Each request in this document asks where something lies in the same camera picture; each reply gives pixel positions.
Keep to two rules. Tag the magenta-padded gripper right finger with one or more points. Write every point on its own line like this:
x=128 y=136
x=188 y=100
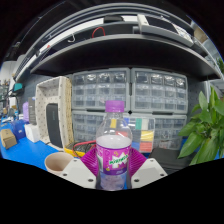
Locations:
x=150 y=171

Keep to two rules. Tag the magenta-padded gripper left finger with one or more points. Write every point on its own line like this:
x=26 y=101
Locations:
x=78 y=172

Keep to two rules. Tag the clear bottle with purple cap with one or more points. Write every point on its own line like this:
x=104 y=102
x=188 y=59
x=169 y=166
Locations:
x=114 y=150

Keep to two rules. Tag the plain black box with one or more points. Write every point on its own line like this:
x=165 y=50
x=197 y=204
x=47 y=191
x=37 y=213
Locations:
x=165 y=156

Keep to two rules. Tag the clear box with coloured parts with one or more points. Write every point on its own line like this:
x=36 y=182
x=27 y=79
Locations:
x=143 y=133

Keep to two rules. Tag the black speaker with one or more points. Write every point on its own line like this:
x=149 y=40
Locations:
x=54 y=125

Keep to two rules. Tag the white box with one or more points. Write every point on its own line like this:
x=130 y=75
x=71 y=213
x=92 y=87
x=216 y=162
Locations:
x=32 y=133

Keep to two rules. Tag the green potted plant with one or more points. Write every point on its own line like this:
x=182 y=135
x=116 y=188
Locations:
x=206 y=133

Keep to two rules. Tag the blue box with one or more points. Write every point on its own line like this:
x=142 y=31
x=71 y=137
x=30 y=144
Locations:
x=19 y=129

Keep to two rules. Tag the dark grey box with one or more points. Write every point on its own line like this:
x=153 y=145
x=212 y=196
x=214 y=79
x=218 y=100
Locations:
x=32 y=110

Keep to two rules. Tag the brown cardboard box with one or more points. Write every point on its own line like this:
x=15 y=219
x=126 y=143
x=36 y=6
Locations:
x=7 y=138

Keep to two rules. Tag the purple bag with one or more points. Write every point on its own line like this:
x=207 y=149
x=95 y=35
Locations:
x=25 y=111

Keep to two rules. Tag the beige perforated tray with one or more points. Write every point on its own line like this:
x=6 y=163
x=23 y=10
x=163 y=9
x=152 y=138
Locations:
x=41 y=100

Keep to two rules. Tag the small teal box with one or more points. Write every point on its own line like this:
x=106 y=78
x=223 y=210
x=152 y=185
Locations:
x=18 y=87

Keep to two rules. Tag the white rack shelf unit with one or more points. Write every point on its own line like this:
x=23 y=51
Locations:
x=200 y=35

